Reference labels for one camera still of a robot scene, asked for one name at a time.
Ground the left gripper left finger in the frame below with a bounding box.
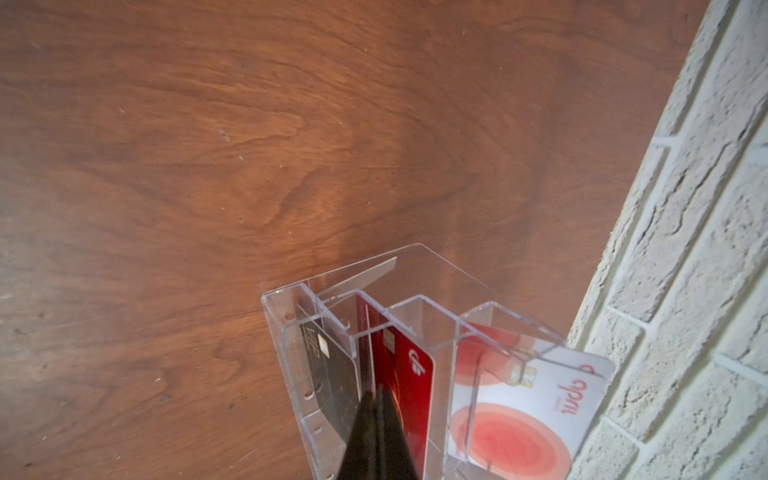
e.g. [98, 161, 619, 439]
[337, 392, 378, 480]

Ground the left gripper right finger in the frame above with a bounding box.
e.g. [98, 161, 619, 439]
[376, 387, 419, 480]

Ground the clear acrylic card organizer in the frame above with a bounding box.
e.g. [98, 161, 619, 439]
[262, 244, 564, 479]

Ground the black card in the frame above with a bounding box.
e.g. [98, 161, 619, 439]
[300, 321, 359, 441]

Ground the red white card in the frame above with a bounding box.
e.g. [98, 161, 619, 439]
[448, 324, 616, 479]

